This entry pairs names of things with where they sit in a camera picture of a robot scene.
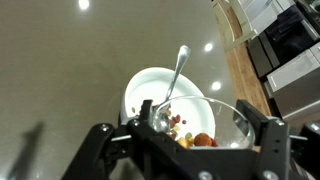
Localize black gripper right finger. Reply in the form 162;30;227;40
234;99;320;180

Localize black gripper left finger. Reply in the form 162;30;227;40
61;99;158;180

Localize clear glass bowl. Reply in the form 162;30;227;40
149;94;257;150

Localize colourful cereal pieces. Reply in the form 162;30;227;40
176;131;219;148
131;106;188;139

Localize white ceramic bowl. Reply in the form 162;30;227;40
120;67;217;141

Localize narrow white cabinet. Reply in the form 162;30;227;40
266;42;320;93

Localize black and steel stove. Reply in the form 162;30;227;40
246;4;320;79

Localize silver metal spoon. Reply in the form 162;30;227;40
151;44;192;134

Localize dark hanging towel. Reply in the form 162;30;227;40
264;4;306;35

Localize cream wooden chair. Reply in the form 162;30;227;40
213;0;259;53

